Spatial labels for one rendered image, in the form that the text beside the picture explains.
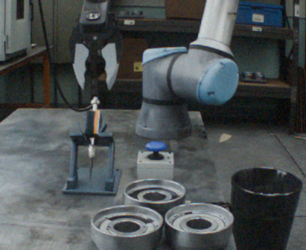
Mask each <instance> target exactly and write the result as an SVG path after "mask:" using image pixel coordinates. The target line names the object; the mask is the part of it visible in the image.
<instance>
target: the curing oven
mask: <svg viewBox="0 0 306 250"><path fill-rule="evenodd" d="M33 20H34V3H33V1H32V0H0V65H4V61H5V60H8V59H9V58H11V57H14V56H17V55H19V54H22V55H26V52H28V51H31V50H32V21H33Z"/></svg>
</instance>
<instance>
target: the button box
mask: <svg viewBox="0 0 306 250"><path fill-rule="evenodd" d="M141 179H165V180H169V181H173V153H161V152H159V156H153V152H138V161H137V180H141Z"/></svg>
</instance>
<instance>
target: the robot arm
mask: <svg viewBox="0 0 306 250"><path fill-rule="evenodd" d="M109 4H110V0H84V3H83V8H82V11H81V13H79V16H78V18H77V20H75V21H76V23H77V26H76V27H73V28H72V31H71V36H70V38H69V44H68V46H69V50H70V53H71V61H72V64H73V65H74V70H75V75H76V78H77V81H78V83H79V84H80V87H82V89H83V90H86V81H87V79H86V71H87V65H86V60H87V59H88V57H89V54H90V49H89V48H88V47H87V45H86V44H88V43H89V42H90V40H100V41H101V42H102V43H105V42H106V41H105V40H109V42H108V44H107V45H106V46H105V47H104V48H103V49H102V50H101V53H102V57H103V58H104V59H105V61H106V67H105V71H106V84H107V88H108V90H110V89H111V88H112V86H113V84H114V82H115V80H116V77H117V73H118V64H119V59H120V55H121V50H122V46H123V41H122V37H121V35H120V33H119V26H118V12H109ZM239 4H240V0H207V1H206V6H205V9H204V11H205V12H204V14H203V20H202V22H201V27H200V31H199V36H198V39H197V40H196V41H195V42H192V43H190V48H189V49H188V52H187V49H186V48H185V47H177V48H154V49H148V50H146V51H145V52H144V53H143V63H142V64H141V66H142V74H143V104H142V106H141V110H140V112H139V115H138V119H137V121H136V134H137V135H139V136H141V137H143V138H149V139H154V140H171V139H179V138H187V137H188V136H190V135H191V129H192V125H191V120H190V118H189V115H188V110H187V107H186V99H189V100H195V101H198V102H201V103H204V104H206V105H215V106H219V105H222V104H224V103H225V102H226V101H227V100H230V99H231V98H232V95H233V94H234V93H235V92H236V91H235V90H236V88H237V86H238V79H239V74H238V72H239V71H238V67H237V65H236V63H234V62H233V60H234V58H235V57H234V55H233V53H232V52H231V50H230V48H231V46H230V45H231V43H232V36H233V32H234V29H235V23H236V18H237V14H238V8H239ZM114 21H115V23H114ZM84 39H86V41H85V42H84V41H83V40H84Z"/></svg>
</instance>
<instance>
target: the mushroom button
mask: <svg viewBox="0 0 306 250"><path fill-rule="evenodd" d="M146 149H147V150H149V151H153V156H159V152H161V151H164V150H166V145H165V143H163V142H161V141H151V142H149V143H147V145H146Z"/></svg>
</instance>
